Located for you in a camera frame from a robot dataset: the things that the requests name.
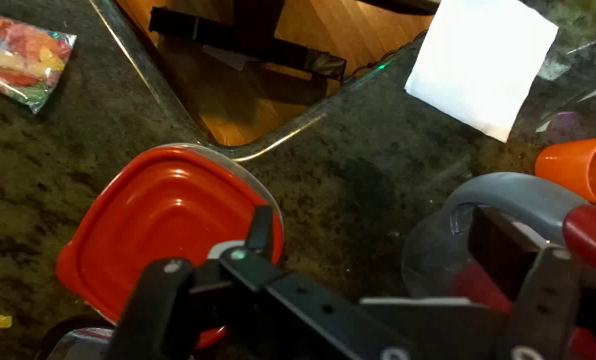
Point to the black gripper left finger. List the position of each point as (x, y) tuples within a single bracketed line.
[(174, 303)]

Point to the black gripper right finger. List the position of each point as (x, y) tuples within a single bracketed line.
[(543, 316)]

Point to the red plastic container lid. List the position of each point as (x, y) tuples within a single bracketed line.
[(174, 201)]

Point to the clear bag of candy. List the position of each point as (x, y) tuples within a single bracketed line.
[(32, 61)]

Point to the clear water filter pitcher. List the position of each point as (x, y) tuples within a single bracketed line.
[(466, 262)]

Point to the orange plastic cup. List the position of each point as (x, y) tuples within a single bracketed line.
[(571, 165)]

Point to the white paper napkin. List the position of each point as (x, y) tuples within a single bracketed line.
[(478, 61)]

